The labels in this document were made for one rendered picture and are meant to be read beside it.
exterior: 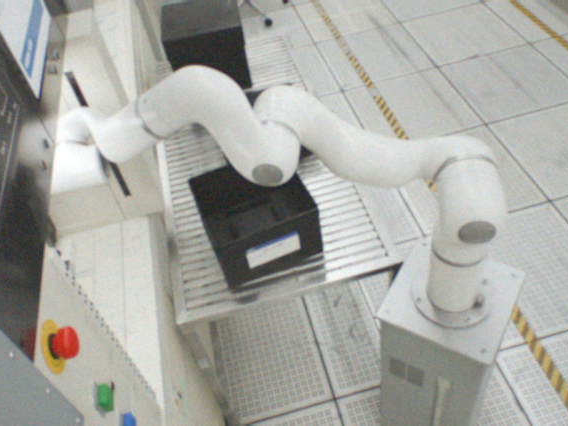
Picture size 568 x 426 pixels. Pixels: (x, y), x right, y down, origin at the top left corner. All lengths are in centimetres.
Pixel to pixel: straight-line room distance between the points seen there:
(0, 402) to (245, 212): 112
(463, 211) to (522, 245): 153
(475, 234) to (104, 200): 93
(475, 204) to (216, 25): 126
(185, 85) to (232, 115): 9
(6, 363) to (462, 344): 98
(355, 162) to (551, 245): 166
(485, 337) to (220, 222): 77
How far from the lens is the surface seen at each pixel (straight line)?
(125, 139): 104
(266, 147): 91
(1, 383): 58
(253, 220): 156
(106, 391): 84
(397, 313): 135
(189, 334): 146
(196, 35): 197
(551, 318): 233
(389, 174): 101
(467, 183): 103
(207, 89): 94
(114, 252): 148
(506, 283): 143
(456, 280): 124
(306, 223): 135
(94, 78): 128
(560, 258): 252
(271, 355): 219
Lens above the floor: 190
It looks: 46 degrees down
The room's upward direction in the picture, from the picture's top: 12 degrees counter-clockwise
